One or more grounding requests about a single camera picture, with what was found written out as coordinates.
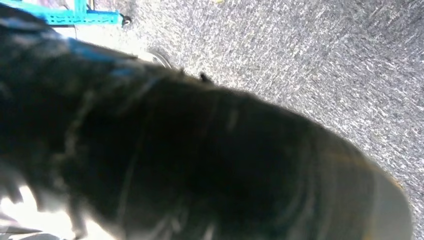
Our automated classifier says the blue rack on castors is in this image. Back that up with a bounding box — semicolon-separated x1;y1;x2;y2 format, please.
0;0;132;27

